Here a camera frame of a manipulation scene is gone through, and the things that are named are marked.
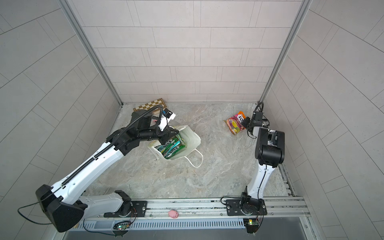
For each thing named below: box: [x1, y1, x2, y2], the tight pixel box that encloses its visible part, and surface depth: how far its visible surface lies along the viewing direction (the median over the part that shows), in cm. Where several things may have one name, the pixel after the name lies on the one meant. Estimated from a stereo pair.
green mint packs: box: [154, 134, 187, 160], surface depth 83 cm
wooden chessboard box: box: [133, 98, 167, 115], surface depth 114 cm
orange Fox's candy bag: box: [223, 111, 246, 135], surface depth 102 cm
